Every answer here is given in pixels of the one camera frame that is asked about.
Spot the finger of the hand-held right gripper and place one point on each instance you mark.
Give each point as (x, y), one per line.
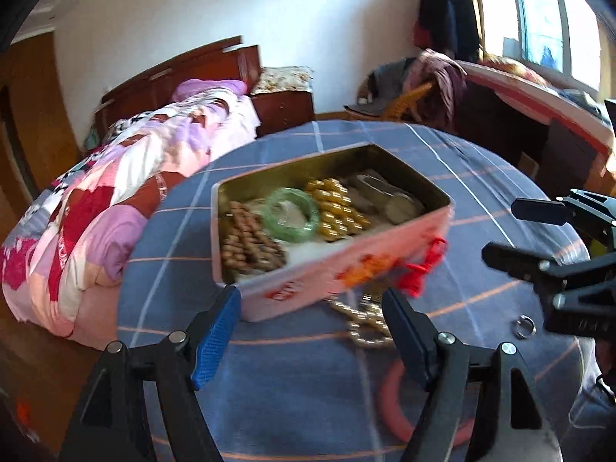
(539, 211)
(515, 257)

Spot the pink tin box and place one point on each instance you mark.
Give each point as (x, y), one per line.
(308, 288)

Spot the pink purple clothes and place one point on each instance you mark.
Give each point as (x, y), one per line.
(442, 86)

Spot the hanging dark coats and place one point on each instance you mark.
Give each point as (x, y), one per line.
(447, 14)

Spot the blue plaid tablecloth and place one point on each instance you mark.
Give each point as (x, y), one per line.
(298, 370)

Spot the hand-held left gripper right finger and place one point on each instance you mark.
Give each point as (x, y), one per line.
(409, 337)

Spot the red knot tassel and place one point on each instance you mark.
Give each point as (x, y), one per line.
(423, 269)

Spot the wicker chair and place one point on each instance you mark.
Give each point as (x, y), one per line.
(404, 103)

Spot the teal cloth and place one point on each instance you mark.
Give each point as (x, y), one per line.
(92, 137)

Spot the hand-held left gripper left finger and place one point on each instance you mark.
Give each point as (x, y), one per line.
(216, 337)

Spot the orange floral cushion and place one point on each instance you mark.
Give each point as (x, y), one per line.
(515, 70)

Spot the purple pillow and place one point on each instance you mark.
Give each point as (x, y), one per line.
(207, 89)

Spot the pink bangle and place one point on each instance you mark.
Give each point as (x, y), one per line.
(390, 404)

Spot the wooden bed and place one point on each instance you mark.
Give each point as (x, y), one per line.
(192, 67)

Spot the floral pillow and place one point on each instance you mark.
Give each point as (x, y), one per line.
(284, 79)

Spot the wooden wardrobe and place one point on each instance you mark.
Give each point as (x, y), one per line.
(33, 120)

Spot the grey clothes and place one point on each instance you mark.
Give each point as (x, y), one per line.
(385, 79)

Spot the green jade bangle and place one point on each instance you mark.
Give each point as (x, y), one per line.
(274, 231)

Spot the person's right forearm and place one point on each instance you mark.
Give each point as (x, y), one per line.
(607, 361)

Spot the dark desk with pink cover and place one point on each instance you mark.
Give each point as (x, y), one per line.
(505, 125)

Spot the wooden nightstand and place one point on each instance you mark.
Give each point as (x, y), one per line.
(284, 113)

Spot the patchwork quilt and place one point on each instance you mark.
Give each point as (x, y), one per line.
(120, 192)

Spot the window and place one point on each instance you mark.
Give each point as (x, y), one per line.
(544, 24)

